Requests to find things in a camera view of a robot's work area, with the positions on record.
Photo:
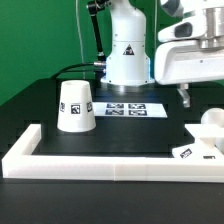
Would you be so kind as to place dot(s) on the white lamp base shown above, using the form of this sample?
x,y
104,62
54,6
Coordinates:
x,y
208,143

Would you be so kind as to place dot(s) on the white lamp bulb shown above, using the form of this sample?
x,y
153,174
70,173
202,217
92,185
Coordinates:
x,y
215,116

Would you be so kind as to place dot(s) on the white lamp shade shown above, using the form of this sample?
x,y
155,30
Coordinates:
x,y
76,112

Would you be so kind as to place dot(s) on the white marker sheet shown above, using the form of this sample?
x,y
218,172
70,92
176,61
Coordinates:
x,y
145,110

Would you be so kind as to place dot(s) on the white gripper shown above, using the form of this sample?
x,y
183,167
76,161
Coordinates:
x,y
184,62

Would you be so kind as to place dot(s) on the white U-shaped fence frame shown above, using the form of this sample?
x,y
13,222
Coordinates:
x,y
21,162

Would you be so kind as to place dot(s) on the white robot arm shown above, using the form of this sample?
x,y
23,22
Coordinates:
x,y
127,67

